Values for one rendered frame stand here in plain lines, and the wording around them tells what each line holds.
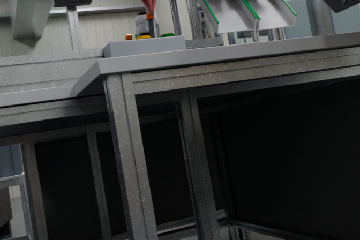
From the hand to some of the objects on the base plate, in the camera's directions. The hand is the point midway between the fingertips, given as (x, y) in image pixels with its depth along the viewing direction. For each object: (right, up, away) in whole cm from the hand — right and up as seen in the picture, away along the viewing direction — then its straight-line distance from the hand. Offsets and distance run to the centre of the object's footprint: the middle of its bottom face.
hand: (151, 12), depth 147 cm
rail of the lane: (-19, -24, -17) cm, 35 cm away
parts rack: (+29, -18, +32) cm, 47 cm away
